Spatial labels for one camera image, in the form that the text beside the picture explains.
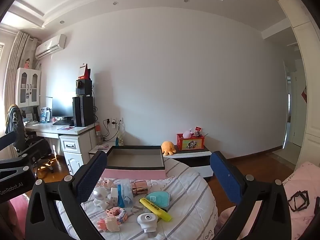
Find yellow highlighter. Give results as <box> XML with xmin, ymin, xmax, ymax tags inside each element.
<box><xmin>139</xmin><ymin>197</ymin><xmax>172</xmax><ymax>222</ymax></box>

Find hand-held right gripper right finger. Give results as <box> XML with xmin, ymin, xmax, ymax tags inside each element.
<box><xmin>209</xmin><ymin>151</ymin><xmax>294</xmax><ymax>240</ymax></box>

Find black computer tower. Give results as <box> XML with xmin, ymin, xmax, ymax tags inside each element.
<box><xmin>72</xmin><ymin>96</ymin><xmax>95</xmax><ymax>127</ymax></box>

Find black and white low cabinet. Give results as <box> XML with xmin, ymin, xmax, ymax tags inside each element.
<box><xmin>160</xmin><ymin>145</ymin><xmax>213</xmax><ymax>178</ymax></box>

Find orange plush octopus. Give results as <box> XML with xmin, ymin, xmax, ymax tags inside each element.
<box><xmin>161</xmin><ymin>141</ymin><xmax>177</xmax><ymax>155</ymax></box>

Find rose gold container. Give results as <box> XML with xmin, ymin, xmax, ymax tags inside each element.
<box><xmin>131</xmin><ymin>180</ymin><xmax>148</xmax><ymax>197</ymax></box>

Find white wall sockets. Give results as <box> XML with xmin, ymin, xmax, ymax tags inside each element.
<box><xmin>104</xmin><ymin>117</ymin><xmax>124</xmax><ymax>127</ymax></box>

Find pink pig doll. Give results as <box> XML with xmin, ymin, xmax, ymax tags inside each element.
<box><xmin>100</xmin><ymin>177</ymin><xmax>115</xmax><ymax>188</ymax></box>

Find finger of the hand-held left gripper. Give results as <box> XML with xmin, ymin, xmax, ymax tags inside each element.
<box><xmin>0</xmin><ymin>154</ymin><xmax>30</xmax><ymax>180</ymax></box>
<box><xmin>0</xmin><ymin>131</ymin><xmax>17</xmax><ymax>152</ymax></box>

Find black power cable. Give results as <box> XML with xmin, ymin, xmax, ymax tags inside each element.
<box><xmin>101</xmin><ymin>120</ymin><xmax>118</xmax><ymax>140</ymax></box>

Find dark jacket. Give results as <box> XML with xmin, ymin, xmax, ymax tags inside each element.
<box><xmin>5</xmin><ymin>105</ymin><xmax>25</xmax><ymax>134</ymax></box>

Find pink blanket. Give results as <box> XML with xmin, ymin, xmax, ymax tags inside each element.
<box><xmin>7</xmin><ymin>195</ymin><xmax>33</xmax><ymax>240</ymax></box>

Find black speaker box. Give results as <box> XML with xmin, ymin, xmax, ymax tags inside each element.
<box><xmin>76</xmin><ymin>79</ymin><xmax>92</xmax><ymax>96</ymax></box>

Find white desk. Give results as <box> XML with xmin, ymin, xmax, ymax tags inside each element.
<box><xmin>24</xmin><ymin>121</ymin><xmax>99</xmax><ymax>175</ymax></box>

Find white nightstand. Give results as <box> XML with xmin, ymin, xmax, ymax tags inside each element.
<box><xmin>88</xmin><ymin>141</ymin><xmax>117</xmax><ymax>159</ymax></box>

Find clear plastic box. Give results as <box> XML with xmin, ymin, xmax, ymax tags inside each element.
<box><xmin>115</xmin><ymin>179</ymin><xmax>134</xmax><ymax>207</ymax></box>

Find pink printed pillow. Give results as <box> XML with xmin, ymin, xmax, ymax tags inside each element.
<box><xmin>215</xmin><ymin>161</ymin><xmax>320</xmax><ymax>240</ymax></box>

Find striped quilted table cover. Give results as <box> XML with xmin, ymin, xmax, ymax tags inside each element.
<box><xmin>56</xmin><ymin>155</ymin><xmax>217</xmax><ymax>240</ymax></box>

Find pink block figure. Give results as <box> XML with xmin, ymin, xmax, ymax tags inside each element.
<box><xmin>105</xmin><ymin>207</ymin><xmax>128</xmax><ymax>223</ymax></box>
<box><xmin>97</xmin><ymin>216</ymin><xmax>120</xmax><ymax>232</ymax></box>

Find black office chair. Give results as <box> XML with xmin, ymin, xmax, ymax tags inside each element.
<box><xmin>5</xmin><ymin>105</ymin><xmax>54</xmax><ymax>178</ymax></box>

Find black computer monitor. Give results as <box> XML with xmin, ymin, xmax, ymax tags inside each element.
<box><xmin>52</xmin><ymin>96</ymin><xmax>74</xmax><ymax>118</ymax></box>

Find red and white box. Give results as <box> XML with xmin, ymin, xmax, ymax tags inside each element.
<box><xmin>78</xmin><ymin>63</ymin><xmax>91</xmax><ymax>80</ymax></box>

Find white wardrobe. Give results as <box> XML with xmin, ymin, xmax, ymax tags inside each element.
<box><xmin>271</xmin><ymin>0</ymin><xmax>320</xmax><ymax>168</ymax></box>

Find white air conditioner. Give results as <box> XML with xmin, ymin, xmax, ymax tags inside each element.
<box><xmin>35</xmin><ymin>34</ymin><xmax>67</xmax><ymax>60</ymax></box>

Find teal case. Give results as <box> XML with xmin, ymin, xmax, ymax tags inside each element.
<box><xmin>145</xmin><ymin>191</ymin><xmax>172</xmax><ymax>212</ymax></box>

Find blue and white pack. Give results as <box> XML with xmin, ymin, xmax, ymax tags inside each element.
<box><xmin>40</xmin><ymin>107</ymin><xmax>50</xmax><ymax>123</ymax></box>

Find white round device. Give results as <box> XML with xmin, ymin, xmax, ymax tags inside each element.
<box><xmin>137</xmin><ymin>212</ymin><xmax>158</xmax><ymax>233</ymax></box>

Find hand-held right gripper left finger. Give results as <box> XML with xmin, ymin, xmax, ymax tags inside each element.
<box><xmin>25</xmin><ymin>151</ymin><xmax>108</xmax><ymax>240</ymax></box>

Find pink box with dark rim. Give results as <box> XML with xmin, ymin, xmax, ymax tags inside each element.
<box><xmin>101</xmin><ymin>145</ymin><xmax>167</xmax><ymax>180</ymax></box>

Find white egg shaped gadget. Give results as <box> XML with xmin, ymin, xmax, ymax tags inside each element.
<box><xmin>93</xmin><ymin>187</ymin><xmax>110</xmax><ymax>209</ymax></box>

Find white glass-door cabinet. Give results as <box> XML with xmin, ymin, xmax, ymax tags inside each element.
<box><xmin>15</xmin><ymin>67</ymin><xmax>42</xmax><ymax>107</ymax></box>

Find red storage box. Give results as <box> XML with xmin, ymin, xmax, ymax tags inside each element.
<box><xmin>177</xmin><ymin>133</ymin><xmax>205</xmax><ymax>151</ymax></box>

